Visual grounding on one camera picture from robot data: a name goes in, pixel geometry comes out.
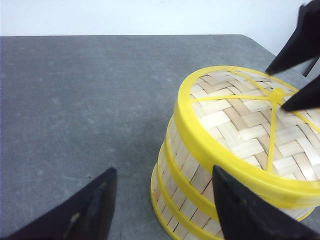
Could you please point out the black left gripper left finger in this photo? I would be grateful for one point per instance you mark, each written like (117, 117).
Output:
(86, 215)

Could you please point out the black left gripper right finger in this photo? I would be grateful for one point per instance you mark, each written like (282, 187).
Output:
(245, 216)

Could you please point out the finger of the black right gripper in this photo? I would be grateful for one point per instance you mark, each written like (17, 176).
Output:
(306, 98)
(304, 43)

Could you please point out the bamboo steamer basket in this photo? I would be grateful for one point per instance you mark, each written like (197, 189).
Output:
(295, 157)
(158, 214)
(184, 194)

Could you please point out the woven bamboo steamer lid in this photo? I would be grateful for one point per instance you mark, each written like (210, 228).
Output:
(232, 116)

